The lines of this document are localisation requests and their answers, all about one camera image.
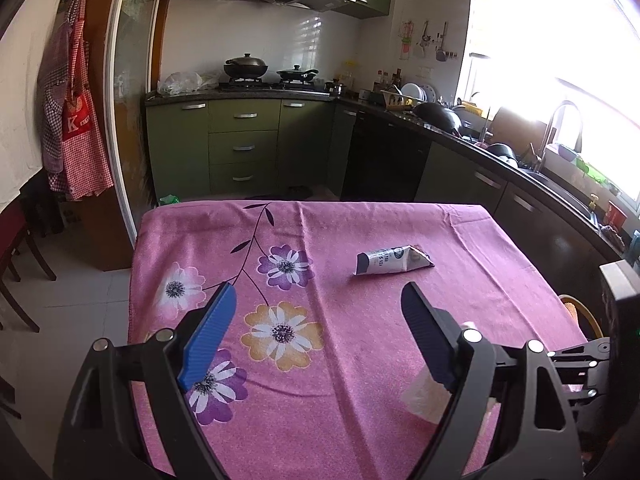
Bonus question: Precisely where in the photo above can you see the white paper napkin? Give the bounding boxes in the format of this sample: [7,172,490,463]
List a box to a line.
[399,320,501,426]

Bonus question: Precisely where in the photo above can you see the white blue tube pouch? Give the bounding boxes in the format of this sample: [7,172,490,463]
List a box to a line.
[355,245,435,275]

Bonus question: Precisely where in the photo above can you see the yellow rimmed trash bin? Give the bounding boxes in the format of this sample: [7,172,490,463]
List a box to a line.
[559,295,604,339]

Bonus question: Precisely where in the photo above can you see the steel kitchen sink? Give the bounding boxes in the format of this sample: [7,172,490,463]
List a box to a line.
[521,168,599,228]

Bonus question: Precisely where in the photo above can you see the pink floral tablecloth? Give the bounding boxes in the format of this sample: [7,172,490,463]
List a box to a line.
[129,200,584,479]

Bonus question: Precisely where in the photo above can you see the green lower cabinets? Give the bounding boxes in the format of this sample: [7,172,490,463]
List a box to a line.
[144,92,623,301]

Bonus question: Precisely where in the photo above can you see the wooden cutting board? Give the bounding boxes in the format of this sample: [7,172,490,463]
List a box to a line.
[488,107,547,156]

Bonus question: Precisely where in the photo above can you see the black wok on counter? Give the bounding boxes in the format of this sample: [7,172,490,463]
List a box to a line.
[412,103,462,136]

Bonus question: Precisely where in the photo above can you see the red checkered apron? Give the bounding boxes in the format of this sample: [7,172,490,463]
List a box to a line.
[38,0,113,202]

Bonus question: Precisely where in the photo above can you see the dark wooden chair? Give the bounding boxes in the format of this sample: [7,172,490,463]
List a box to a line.
[0,199,58,334]

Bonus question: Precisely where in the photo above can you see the steel faucet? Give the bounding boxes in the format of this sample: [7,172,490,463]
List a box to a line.
[530,106,563,171]

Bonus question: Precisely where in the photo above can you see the dish rack with plates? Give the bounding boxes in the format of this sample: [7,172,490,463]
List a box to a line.
[381,82,438,110]

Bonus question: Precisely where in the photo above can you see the plastic bag on counter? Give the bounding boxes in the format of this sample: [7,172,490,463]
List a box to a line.
[157,70,220,96]

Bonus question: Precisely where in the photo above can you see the black wok with lid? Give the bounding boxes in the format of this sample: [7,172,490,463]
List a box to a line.
[224,53,268,79]

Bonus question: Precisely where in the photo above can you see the small black pan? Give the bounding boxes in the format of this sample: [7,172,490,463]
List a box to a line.
[277,65,319,84]

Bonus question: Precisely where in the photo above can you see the white hanging cloth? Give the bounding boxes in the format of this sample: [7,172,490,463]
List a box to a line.
[0,0,60,207]

